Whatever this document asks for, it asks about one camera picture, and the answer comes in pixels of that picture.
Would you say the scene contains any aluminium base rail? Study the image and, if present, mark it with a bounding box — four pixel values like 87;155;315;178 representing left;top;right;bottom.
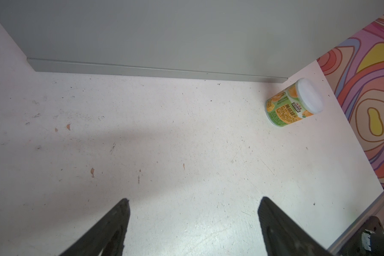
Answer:
328;191;384;256

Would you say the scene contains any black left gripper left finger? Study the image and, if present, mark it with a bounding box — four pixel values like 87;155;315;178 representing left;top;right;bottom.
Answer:
62;198;130;256

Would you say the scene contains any yellow green label can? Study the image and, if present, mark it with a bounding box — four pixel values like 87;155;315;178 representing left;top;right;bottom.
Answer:
265;78;324;127

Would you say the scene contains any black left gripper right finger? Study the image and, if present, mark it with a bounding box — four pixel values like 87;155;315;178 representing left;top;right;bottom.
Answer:
258;197;330;256

